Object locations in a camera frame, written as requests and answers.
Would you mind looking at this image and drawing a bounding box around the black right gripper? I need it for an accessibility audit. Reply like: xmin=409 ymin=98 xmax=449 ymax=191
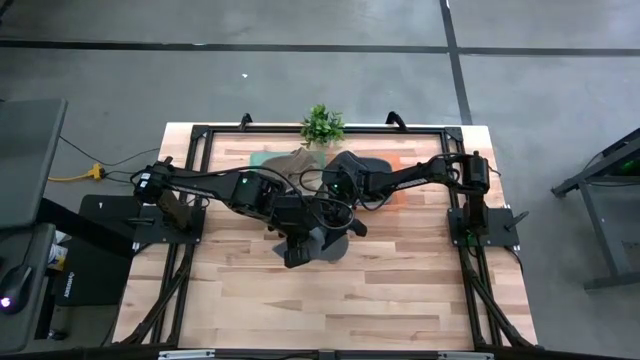
xmin=325 ymin=168 xmax=375 ymax=238

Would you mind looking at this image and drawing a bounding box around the blue-grey baseball cap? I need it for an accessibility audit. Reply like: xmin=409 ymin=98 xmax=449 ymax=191
xmin=324 ymin=149 xmax=396 ymax=201
xmin=272 ymin=227 xmax=351 ymax=267

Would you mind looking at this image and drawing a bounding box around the thin black floor cable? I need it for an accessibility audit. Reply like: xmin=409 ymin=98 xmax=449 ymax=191
xmin=58 ymin=134 xmax=162 ymax=169

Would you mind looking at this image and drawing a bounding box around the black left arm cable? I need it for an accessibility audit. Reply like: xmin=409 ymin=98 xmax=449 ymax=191
xmin=298 ymin=167 xmax=357 ymax=232

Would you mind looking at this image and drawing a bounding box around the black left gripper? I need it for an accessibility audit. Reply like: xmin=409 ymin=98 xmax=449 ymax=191
xmin=272 ymin=193 xmax=329 ymax=270

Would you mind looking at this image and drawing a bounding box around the grey desk top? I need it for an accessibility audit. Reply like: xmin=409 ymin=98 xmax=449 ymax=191
xmin=0 ymin=222 xmax=57 ymax=354

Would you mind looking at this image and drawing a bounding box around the white and yellow container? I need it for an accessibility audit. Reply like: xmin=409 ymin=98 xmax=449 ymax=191
xmin=47 ymin=242 xmax=69 ymax=272

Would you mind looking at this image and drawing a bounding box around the black metal cart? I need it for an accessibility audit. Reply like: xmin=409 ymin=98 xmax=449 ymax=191
xmin=549 ymin=127 xmax=640 ymax=291

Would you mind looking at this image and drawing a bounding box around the grey flat panel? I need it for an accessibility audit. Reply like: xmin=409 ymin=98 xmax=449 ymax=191
xmin=0 ymin=97 xmax=69 ymax=231

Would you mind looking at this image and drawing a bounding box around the black computer mouse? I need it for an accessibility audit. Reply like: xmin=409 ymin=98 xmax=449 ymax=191
xmin=0 ymin=263 xmax=34 ymax=316

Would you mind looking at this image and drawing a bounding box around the silver metal bracket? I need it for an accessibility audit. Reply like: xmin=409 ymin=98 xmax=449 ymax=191
xmin=437 ymin=351 xmax=496 ymax=360
xmin=158 ymin=349 xmax=216 ymax=360

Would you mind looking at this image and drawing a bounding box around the green translucent plastic tray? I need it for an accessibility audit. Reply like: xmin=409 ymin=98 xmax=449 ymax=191
xmin=248 ymin=151 xmax=329 ymax=201

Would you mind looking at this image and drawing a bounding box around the small green artificial plant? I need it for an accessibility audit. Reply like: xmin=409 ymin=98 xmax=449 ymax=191
xmin=298 ymin=102 xmax=347 ymax=150

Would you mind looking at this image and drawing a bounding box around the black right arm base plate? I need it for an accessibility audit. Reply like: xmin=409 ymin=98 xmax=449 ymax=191
xmin=447 ymin=206 xmax=522 ymax=248

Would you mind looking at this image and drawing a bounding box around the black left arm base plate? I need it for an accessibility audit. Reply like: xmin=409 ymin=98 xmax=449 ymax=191
xmin=79 ymin=193 xmax=207 ymax=246

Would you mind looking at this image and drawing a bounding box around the black aluminium rig frame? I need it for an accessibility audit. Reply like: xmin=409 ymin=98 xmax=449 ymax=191
xmin=118 ymin=123 xmax=540 ymax=351

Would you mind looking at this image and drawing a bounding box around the orange translucent plastic tray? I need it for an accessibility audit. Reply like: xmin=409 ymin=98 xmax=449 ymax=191
xmin=325 ymin=151 xmax=405 ymax=209

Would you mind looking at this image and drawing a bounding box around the black box with white print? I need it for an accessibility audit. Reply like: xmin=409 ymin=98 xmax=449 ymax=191
xmin=52 ymin=234 xmax=135 ymax=307

